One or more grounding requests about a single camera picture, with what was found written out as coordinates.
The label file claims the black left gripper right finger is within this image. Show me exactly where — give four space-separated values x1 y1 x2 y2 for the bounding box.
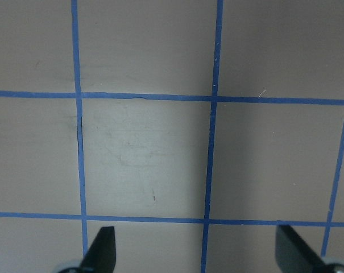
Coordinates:
275 225 326 273

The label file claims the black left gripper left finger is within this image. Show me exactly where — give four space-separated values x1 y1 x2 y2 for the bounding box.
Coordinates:
77 226 117 273

